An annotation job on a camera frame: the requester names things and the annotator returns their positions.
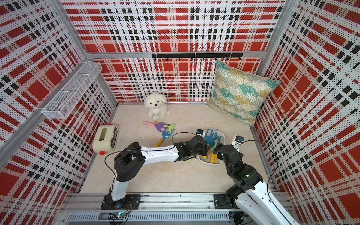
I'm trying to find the light green rake wooden handle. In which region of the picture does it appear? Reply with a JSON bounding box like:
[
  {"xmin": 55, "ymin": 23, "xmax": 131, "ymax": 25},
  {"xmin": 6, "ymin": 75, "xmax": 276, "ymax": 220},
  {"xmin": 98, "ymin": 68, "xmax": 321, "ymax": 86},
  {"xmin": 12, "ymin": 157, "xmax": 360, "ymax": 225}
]
[{"xmin": 207, "ymin": 140, "xmax": 218, "ymax": 163}]

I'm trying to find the white plush dog toy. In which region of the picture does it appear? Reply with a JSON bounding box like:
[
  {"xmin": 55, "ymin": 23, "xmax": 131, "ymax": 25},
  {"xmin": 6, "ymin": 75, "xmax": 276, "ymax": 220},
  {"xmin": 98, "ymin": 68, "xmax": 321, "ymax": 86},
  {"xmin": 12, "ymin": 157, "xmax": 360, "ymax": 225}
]
[{"xmin": 144, "ymin": 93, "xmax": 169, "ymax": 121}]

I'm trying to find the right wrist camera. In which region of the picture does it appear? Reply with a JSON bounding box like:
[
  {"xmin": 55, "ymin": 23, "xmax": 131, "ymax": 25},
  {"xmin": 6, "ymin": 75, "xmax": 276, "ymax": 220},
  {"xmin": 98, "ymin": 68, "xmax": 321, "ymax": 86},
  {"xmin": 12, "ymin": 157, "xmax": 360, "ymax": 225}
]
[{"xmin": 232, "ymin": 136, "xmax": 244, "ymax": 151}]

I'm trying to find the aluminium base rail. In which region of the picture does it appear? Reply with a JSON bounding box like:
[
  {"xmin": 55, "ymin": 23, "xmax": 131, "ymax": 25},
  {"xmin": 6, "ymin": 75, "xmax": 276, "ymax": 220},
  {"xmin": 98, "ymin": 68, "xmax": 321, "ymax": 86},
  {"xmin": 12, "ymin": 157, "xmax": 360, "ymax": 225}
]
[{"xmin": 56, "ymin": 193, "xmax": 257, "ymax": 225}]

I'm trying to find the light green rake near purple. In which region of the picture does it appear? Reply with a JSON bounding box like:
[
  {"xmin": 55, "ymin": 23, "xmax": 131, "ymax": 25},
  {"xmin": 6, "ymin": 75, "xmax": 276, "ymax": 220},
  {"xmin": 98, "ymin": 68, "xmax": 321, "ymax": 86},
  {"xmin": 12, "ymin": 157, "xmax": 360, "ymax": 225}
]
[{"xmin": 164, "ymin": 123, "xmax": 175, "ymax": 134}]

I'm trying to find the purple rake pink handle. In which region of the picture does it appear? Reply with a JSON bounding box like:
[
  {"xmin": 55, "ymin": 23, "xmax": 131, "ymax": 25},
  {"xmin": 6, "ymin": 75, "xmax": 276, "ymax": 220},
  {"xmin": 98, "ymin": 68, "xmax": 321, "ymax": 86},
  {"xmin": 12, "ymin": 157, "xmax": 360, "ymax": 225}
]
[{"xmin": 143, "ymin": 121, "xmax": 169, "ymax": 133}]

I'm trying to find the white plastic storage box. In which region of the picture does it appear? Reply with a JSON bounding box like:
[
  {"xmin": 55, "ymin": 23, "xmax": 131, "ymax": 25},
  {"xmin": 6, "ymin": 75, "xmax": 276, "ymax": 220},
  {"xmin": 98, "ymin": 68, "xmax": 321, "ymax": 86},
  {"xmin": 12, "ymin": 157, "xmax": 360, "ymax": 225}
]
[{"xmin": 197, "ymin": 130, "xmax": 226, "ymax": 167}]

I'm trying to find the white wire mesh shelf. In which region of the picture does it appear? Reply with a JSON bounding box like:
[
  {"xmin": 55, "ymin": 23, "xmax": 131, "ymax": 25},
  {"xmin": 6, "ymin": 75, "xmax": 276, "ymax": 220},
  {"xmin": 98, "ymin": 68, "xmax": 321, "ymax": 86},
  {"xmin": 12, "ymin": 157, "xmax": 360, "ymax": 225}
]
[{"xmin": 41, "ymin": 61, "xmax": 102, "ymax": 119}]

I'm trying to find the cream retro toaster toy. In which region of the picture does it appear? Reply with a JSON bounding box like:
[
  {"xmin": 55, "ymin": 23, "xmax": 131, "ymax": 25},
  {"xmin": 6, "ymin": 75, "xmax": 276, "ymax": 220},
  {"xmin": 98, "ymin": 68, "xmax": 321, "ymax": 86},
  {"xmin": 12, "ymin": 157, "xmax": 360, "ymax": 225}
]
[{"xmin": 92, "ymin": 124, "xmax": 118, "ymax": 155}]

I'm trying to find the black wall hook rail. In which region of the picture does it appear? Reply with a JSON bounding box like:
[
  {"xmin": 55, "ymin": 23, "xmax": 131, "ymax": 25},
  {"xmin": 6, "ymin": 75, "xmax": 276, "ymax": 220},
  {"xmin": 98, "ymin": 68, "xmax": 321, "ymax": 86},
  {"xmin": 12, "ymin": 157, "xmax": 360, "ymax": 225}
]
[{"xmin": 151, "ymin": 52, "xmax": 244, "ymax": 60}]

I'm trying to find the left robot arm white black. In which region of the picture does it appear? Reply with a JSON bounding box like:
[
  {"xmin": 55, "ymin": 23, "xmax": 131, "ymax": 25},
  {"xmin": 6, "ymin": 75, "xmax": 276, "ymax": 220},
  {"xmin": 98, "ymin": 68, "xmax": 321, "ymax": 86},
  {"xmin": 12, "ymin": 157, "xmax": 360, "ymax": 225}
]
[{"xmin": 110, "ymin": 135, "xmax": 210, "ymax": 202}]

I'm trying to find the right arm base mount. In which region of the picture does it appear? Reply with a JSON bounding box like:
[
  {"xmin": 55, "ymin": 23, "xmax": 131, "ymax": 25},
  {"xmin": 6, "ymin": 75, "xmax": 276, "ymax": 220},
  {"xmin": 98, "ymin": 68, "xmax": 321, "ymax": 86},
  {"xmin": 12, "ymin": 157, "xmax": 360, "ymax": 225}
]
[{"xmin": 213, "ymin": 185, "xmax": 245, "ymax": 209}]

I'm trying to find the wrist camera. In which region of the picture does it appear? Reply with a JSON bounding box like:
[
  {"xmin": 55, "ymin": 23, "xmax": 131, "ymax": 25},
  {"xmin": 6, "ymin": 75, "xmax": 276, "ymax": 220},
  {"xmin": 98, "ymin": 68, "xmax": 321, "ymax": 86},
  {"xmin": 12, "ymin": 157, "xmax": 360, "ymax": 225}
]
[
  {"xmin": 196, "ymin": 129, "xmax": 203, "ymax": 136},
  {"xmin": 232, "ymin": 136, "xmax": 244, "ymax": 151}
]

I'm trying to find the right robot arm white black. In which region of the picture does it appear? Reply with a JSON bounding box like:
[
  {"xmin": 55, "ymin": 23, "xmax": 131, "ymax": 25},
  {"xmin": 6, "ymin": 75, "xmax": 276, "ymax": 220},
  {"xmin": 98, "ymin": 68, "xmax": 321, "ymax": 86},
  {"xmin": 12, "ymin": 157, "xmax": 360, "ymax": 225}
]
[{"xmin": 219, "ymin": 144, "xmax": 299, "ymax": 225}]

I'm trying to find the teal yellow patterned pillow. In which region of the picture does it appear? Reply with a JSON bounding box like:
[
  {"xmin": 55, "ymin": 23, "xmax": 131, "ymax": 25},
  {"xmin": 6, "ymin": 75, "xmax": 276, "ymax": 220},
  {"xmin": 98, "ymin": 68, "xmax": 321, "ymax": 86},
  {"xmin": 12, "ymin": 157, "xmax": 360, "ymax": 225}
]
[{"xmin": 208, "ymin": 61, "xmax": 281, "ymax": 126}]

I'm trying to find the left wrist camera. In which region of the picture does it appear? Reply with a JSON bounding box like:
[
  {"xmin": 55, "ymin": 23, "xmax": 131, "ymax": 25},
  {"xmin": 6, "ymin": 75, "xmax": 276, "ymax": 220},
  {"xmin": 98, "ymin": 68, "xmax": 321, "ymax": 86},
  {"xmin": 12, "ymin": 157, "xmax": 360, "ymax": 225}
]
[{"xmin": 196, "ymin": 129, "xmax": 203, "ymax": 136}]

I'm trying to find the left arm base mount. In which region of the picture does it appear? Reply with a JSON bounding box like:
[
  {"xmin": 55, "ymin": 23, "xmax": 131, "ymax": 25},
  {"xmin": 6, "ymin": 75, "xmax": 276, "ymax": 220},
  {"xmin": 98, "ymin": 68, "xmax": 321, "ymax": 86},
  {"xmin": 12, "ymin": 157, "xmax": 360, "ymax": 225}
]
[{"xmin": 101, "ymin": 194, "xmax": 141, "ymax": 211}]

